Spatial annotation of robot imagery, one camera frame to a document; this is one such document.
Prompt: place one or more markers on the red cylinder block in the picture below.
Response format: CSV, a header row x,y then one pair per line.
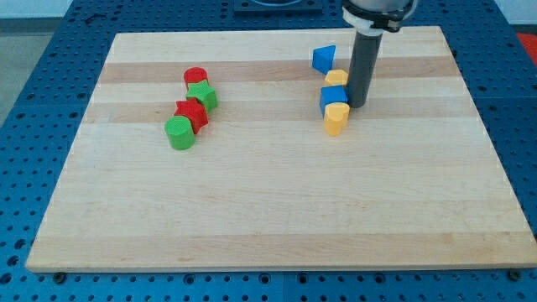
x,y
195,75

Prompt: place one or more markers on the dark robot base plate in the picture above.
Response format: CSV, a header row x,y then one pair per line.
x,y
276,6

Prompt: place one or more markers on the green cylinder block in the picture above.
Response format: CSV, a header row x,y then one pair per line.
x,y
180,133

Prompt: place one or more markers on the wooden board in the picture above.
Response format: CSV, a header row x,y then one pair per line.
x,y
412,182

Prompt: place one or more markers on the yellow hexagon block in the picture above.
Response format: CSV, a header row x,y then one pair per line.
x,y
336,78

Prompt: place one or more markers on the blue cube block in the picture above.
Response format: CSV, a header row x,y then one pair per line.
x,y
331,94

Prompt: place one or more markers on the yellow heart block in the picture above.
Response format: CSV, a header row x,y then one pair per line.
x,y
335,117

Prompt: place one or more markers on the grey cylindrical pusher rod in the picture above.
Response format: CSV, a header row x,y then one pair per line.
x,y
361,68

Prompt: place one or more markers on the red star block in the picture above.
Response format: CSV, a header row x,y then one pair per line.
x,y
194,111

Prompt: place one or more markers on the blue triangle block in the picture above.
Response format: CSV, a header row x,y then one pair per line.
x,y
322,58

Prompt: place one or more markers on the green star block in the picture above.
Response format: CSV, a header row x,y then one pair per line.
x,y
204,93

